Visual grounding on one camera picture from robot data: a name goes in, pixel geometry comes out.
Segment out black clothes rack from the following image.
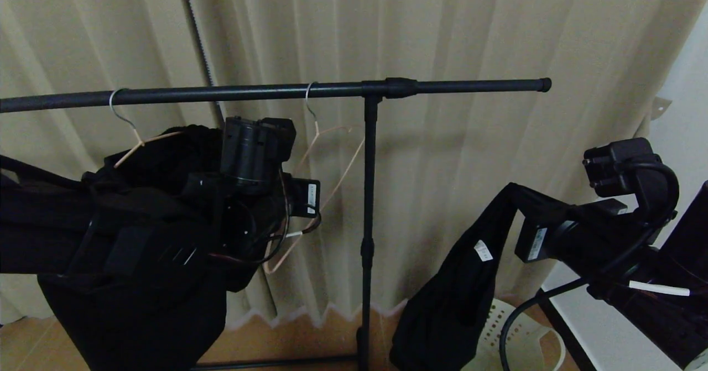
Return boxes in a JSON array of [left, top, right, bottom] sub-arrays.
[[0, 77, 552, 371]]

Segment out white laundry basket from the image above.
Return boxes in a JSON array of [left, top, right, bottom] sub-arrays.
[[462, 298, 566, 371]]

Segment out pink clothes hanger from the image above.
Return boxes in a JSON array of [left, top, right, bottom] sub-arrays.
[[109, 88, 183, 168], [263, 82, 366, 275]]

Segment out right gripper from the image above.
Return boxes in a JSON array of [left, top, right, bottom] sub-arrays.
[[517, 200, 628, 264]]

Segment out beige curtain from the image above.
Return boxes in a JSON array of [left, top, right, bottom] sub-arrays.
[[0, 0, 708, 327]]

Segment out black garment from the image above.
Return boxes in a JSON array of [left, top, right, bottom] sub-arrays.
[[390, 182, 559, 371]]

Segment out black cable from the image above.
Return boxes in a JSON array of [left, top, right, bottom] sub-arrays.
[[499, 161, 680, 371]]

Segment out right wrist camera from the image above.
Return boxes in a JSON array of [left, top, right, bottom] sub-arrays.
[[584, 137, 678, 211]]

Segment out black shorts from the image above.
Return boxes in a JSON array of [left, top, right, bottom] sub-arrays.
[[38, 125, 266, 371]]

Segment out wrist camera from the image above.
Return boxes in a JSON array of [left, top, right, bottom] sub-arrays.
[[263, 118, 296, 163], [584, 137, 678, 211]]

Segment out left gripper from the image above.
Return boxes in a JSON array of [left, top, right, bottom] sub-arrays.
[[279, 180, 321, 220]]

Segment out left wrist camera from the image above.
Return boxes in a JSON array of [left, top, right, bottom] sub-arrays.
[[263, 118, 296, 163]]

